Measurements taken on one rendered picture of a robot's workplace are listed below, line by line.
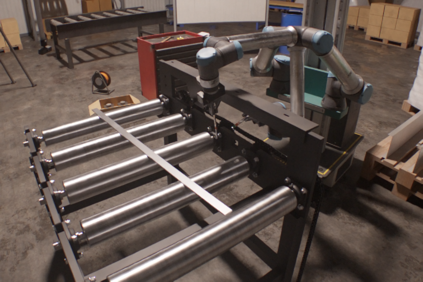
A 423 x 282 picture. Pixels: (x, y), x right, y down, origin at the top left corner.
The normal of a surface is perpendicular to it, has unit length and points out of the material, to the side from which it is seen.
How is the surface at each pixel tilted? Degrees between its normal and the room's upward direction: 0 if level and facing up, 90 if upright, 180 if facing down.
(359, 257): 0
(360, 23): 90
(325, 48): 85
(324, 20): 90
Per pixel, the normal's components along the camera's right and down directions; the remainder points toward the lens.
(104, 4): 0.58, 0.37
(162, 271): 0.40, -0.40
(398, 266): 0.00, -0.89
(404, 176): -0.81, 0.27
